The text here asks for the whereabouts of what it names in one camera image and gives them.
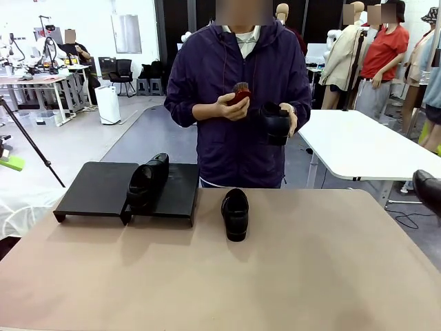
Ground grey wall board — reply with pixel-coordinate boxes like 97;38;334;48
110;14;143;54

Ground figure in red t-shirt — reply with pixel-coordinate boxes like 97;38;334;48
356;0;411;121

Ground black tripod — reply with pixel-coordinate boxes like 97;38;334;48
0;96;66;189

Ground black leather loafer shoe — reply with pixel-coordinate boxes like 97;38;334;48
220;188;249;242
126;152;170;214
412;168;441;221
258;101;292;146

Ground bare mannequin head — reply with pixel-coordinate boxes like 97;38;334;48
275;3;307;56

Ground black camera pole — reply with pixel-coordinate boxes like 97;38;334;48
342;29;370;112

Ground white cloth cover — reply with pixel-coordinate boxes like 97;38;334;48
0;188;65;241

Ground red shoe brush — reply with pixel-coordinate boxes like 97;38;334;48
225;81;252;107

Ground clear plastic storage bins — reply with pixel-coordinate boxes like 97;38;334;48
29;110;61;128

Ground person in purple jacket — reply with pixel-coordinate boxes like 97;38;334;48
163;15;313;190

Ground person's right forearm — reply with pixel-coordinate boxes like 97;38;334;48
165;92;221;129

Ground white air purifier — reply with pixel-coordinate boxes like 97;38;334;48
94;86;121;126

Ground long lab work table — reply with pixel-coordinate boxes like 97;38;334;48
0;65;92;128

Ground person in black shirt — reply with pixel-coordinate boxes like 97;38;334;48
57;29;101;106

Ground lab robot rig with lamp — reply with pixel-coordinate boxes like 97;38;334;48
32;14;68;75

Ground white table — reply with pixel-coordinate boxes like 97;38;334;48
296;109;441;208

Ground person's left forearm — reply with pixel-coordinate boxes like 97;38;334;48
292;92;313;134

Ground person's left hand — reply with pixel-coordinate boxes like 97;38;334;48
278;102;299;139

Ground mannequin in beige coat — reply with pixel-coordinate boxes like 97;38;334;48
318;1;367;111

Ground person's right hand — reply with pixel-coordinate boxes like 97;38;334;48
216;93;251;121

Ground small white humanoid robot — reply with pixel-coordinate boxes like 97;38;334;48
325;29;342;49

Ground black office chair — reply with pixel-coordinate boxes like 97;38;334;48
108;59;136;98

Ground black backpack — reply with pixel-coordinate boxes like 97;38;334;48
139;59;165;81

